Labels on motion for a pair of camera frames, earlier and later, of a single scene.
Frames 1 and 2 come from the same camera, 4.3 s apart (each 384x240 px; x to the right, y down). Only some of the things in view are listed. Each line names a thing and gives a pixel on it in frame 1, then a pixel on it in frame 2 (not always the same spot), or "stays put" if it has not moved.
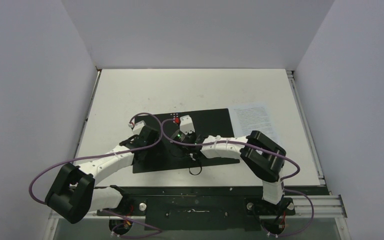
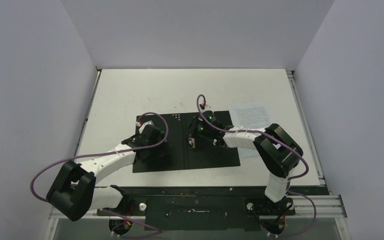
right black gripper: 181,145 to 194,136
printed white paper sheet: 245,120 stays put
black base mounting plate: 233,209 stays put
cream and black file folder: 172,141 stays put
